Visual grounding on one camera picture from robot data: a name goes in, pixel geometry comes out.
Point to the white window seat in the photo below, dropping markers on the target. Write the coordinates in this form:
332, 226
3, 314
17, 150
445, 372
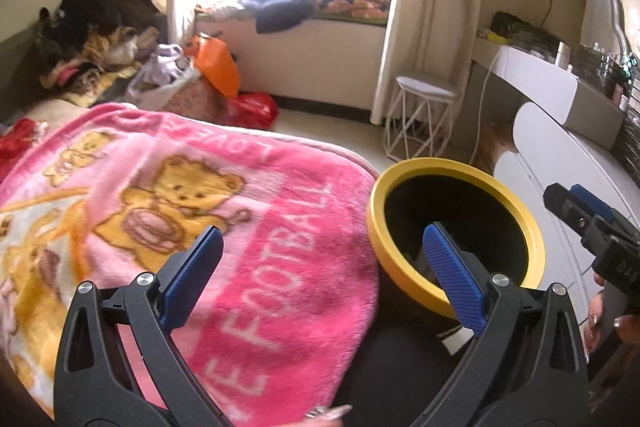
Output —
310, 57

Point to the black plush toy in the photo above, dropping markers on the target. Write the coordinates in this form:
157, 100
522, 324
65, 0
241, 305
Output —
85, 7

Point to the black bag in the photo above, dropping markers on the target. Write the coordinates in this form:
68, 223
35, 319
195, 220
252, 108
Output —
520, 27

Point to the white vanity desk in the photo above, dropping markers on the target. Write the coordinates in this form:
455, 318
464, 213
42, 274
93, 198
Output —
545, 82

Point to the white bottle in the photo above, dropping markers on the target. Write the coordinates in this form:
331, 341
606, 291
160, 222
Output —
562, 53

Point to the yellow item on desk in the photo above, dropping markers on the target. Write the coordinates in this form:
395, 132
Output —
490, 37

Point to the dark organiser box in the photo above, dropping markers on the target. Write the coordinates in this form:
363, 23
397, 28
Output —
595, 67

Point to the floral storage box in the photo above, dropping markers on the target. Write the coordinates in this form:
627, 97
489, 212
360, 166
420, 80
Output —
195, 99

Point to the vanity mirror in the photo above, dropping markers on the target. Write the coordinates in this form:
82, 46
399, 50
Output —
605, 17

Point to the red cloth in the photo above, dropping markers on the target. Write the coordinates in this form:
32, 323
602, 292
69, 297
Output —
20, 139

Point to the wide cream curtain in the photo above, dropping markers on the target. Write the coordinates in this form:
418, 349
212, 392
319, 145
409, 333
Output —
435, 7

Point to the yellow-rimmed black trash bin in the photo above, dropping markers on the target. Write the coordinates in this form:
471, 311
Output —
376, 227

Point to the white dressing table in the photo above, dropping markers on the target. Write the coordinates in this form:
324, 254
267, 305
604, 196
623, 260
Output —
540, 157

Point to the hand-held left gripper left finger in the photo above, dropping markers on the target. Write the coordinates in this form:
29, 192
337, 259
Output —
190, 282

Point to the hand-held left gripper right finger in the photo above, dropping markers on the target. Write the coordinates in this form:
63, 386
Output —
455, 277

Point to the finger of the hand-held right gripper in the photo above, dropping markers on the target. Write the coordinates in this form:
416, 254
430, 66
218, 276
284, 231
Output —
575, 217
597, 203

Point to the pink printed blanket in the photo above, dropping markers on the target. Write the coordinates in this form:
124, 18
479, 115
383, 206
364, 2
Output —
300, 282

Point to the pile of clothes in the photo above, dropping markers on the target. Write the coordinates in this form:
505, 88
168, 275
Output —
110, 47

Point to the person's right hand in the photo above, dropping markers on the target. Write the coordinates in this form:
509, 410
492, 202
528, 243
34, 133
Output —
592, 322

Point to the lavender cloth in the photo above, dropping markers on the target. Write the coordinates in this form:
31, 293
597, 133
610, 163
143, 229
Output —
167, 57

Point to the orange bag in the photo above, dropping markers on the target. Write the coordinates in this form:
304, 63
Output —
217, 67

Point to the red plastic bag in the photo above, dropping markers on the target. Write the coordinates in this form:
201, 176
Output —
252, 107

